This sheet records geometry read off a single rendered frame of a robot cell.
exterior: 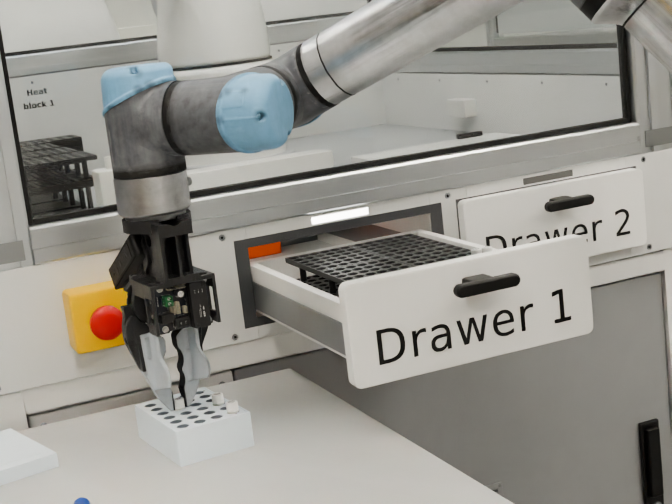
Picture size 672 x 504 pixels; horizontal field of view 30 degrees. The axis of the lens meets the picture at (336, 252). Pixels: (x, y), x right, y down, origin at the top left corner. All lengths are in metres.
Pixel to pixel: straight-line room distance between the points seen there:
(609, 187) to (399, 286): 0.58
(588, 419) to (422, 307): 0.63
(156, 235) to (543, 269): 0.41
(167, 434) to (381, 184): 0.49
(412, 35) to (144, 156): 0.29
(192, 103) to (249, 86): 0.06
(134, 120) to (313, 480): 0.39
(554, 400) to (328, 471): 0.66
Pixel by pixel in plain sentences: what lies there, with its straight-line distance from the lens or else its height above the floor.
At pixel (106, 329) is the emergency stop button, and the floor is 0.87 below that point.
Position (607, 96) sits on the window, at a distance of 1.82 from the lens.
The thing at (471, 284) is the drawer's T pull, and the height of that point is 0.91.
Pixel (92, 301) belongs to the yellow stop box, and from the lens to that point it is 1.48.
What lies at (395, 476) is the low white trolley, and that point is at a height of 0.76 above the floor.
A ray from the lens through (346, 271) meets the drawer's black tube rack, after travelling 1.46.
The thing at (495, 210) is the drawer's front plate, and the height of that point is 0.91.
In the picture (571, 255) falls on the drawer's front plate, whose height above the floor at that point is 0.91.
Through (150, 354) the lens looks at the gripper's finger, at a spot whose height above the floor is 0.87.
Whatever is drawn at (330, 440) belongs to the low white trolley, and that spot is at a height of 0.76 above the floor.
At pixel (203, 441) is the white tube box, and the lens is 1.31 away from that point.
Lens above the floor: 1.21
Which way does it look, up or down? 11 degrees down
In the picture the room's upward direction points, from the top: 7 degrees counter-clockwise
